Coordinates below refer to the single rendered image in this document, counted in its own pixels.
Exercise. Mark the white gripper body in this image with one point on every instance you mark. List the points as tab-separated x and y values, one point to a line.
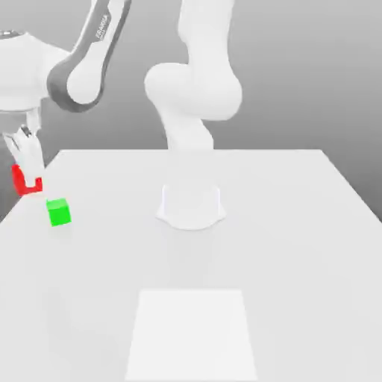
26	149

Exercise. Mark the small green cube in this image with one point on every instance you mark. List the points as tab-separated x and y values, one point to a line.
59	213

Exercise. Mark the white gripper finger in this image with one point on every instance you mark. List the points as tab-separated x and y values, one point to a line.
34	173

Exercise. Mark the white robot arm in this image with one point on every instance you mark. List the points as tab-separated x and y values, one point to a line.
194	89

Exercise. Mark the small red cube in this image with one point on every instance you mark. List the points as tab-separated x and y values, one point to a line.
19	182

